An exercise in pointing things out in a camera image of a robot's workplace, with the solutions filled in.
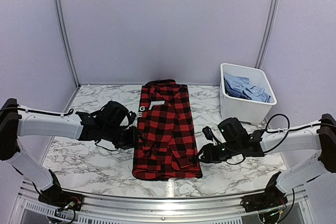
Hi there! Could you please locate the white plastic laundry bin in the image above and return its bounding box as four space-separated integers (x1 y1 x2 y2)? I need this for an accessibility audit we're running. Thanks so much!
220 63 277 124

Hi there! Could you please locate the red black plaid shirt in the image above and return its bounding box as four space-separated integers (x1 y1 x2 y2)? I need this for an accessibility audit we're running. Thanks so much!
132 80 203 181

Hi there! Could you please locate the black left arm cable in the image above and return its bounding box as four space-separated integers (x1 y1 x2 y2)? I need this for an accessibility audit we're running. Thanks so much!
0 103 140 153

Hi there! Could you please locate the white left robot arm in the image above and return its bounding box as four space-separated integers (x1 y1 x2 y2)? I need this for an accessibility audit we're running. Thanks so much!
1 98 138 206

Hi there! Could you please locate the aluminium front frame rail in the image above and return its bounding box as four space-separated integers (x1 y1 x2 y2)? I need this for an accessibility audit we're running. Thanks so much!
9 180 316 223

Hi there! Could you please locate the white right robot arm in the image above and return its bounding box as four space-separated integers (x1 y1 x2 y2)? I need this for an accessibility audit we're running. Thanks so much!
194 114 335 207

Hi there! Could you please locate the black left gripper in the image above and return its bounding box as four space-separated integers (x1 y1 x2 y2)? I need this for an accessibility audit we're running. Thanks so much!
102 124 146 150

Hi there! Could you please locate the right aluminium corner post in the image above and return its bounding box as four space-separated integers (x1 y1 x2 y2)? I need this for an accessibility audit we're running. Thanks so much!
255 0 280 69

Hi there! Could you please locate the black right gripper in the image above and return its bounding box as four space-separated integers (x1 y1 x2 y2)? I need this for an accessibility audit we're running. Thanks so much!
194 140 240 164

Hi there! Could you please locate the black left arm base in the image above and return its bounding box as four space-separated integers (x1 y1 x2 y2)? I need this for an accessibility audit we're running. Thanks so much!
38 170 84 211

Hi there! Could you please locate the aluminium corner post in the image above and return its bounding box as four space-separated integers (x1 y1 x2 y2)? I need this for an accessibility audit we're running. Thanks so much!
255 0 280 69
54 0 81 89

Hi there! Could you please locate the light blue shirt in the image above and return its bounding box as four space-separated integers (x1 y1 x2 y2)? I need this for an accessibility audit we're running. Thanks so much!
224 74 271 103

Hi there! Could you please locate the left aluminium corner post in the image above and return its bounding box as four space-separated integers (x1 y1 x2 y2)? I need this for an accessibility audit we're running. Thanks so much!
54 0 81 89

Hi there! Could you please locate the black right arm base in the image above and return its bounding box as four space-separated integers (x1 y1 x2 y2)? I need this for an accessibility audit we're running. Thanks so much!
240 172 288 212

